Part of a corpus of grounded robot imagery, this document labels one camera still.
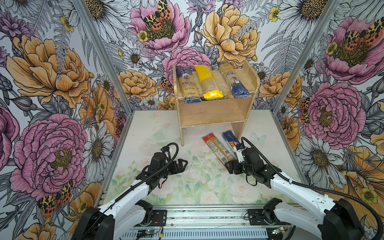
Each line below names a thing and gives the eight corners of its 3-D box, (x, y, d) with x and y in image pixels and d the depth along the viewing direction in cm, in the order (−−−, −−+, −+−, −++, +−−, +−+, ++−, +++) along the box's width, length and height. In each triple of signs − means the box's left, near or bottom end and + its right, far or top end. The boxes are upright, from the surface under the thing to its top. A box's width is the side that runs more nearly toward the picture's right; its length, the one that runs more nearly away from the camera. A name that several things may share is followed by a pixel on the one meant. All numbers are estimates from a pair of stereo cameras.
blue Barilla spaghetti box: (231, 153, 99) (231, 150, 97) (220, 135, 108) (221, 133, 106) (241, 149, 101) (242, 147, 99) (230, 132, 110) (231, 130, 108)
